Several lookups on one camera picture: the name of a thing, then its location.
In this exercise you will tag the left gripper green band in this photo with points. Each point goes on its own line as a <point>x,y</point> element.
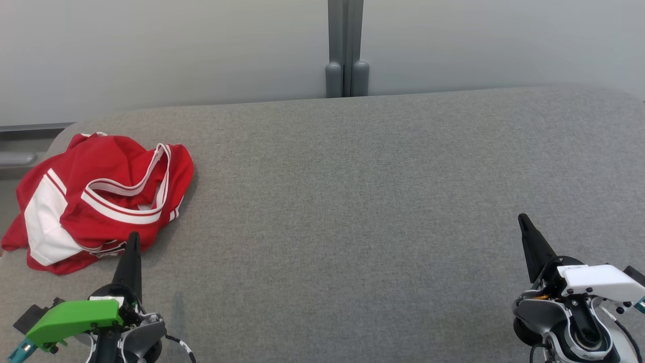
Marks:
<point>75,317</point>

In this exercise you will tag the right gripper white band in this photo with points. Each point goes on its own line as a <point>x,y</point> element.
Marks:
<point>599,282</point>

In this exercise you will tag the red Bulls basketball jersey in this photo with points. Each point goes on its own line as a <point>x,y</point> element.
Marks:
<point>126,201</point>

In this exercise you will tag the red shorts with white stripe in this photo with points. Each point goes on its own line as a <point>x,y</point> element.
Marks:
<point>93,148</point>

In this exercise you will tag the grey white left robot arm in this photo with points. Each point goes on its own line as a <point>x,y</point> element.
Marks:
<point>143,335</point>

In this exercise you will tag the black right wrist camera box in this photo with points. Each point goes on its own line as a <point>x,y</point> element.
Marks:
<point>636,277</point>

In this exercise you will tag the grey vertical partition post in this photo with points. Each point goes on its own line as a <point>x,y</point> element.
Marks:
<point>344,45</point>

